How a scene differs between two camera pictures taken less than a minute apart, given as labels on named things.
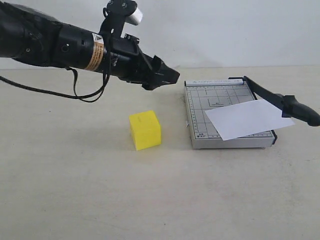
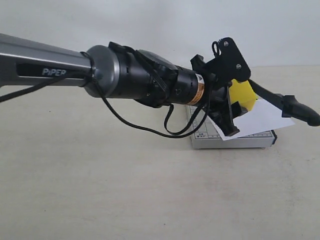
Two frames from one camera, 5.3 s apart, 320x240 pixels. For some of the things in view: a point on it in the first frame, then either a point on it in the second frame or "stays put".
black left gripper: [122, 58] to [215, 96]
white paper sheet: [247, 118] stays put
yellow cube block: [146, 129] to [243, 93]
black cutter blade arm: [289, 105] stays put
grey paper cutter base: [202, 95] stays put
